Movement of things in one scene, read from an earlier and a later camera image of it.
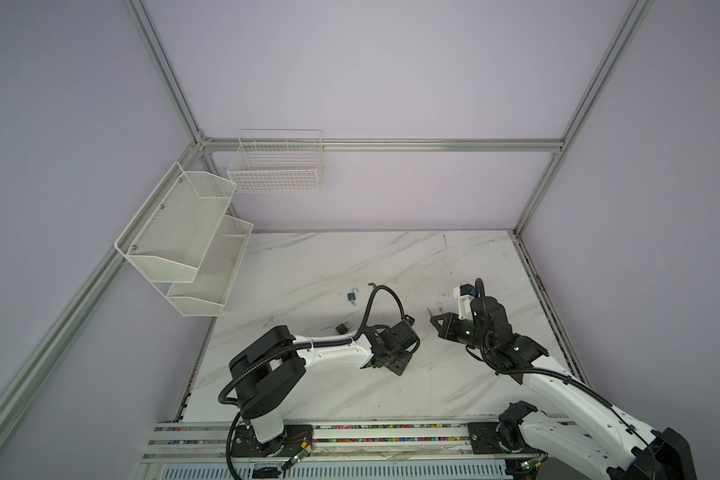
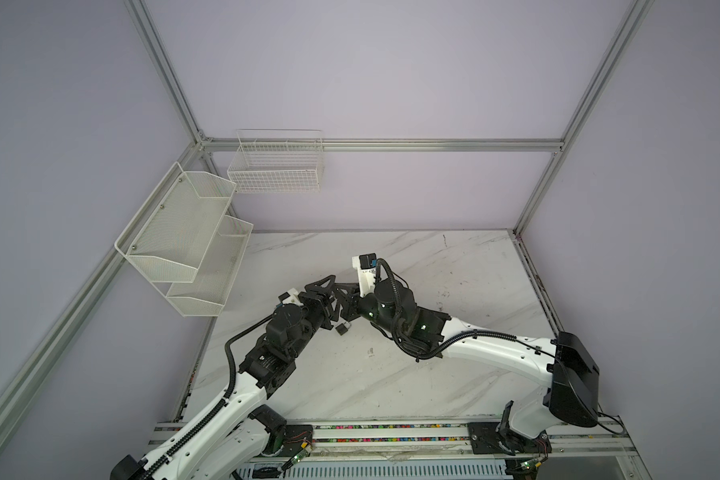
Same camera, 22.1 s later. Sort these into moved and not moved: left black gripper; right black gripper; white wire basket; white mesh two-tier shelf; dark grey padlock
Moved: left black gripper; right black gripper
Not moved: white mesh two-tier shelf; white wire basket; dark grey padlock
